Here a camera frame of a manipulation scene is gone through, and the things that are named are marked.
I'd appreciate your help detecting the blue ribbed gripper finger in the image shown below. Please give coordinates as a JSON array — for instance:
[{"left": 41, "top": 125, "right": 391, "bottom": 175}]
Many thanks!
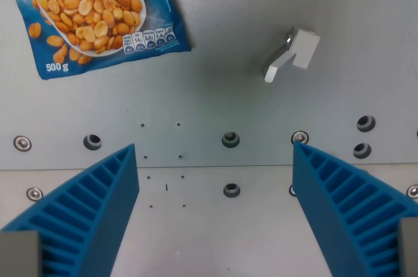
[
  {"left": 291, "top": 140, "right": 418, "bottom": 277},
  {"left": 0, "top": 142, "right": 140, "bottom": 277}
]

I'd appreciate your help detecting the blue peanut bag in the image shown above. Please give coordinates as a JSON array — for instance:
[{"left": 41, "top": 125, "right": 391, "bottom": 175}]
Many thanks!
[{"left": 0, "top": 0, "right": 193, "bottom": 80}]

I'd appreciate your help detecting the silver aluminium angle bracket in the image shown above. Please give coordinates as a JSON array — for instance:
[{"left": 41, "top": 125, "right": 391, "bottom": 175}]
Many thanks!
[{"left": 263, "top": 26, "right": 321, "bottom": 84}]

